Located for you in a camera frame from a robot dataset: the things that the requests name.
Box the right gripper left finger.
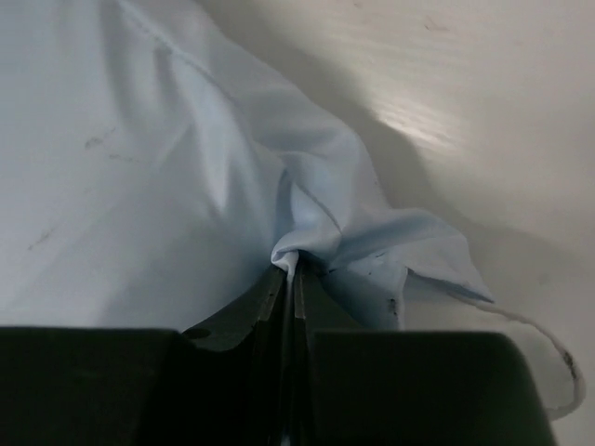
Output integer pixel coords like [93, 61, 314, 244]
[181, 265, 285, 354]

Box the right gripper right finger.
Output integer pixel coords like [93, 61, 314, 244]
[293, 262, 363, 333]

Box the light blue pillowcase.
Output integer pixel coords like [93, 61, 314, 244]
[1, 1, 490, 330]

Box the white pillow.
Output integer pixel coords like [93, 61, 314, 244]
[459, 297, 587, 420]

